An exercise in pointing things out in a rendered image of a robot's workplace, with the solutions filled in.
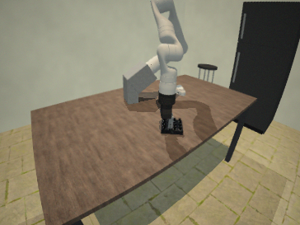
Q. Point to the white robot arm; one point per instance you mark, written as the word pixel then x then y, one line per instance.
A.
pixel 171 48

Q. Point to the black knob box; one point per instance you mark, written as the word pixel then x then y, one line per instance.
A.
pixel 175 130

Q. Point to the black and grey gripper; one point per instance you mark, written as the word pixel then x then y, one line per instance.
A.
pixel 167 97

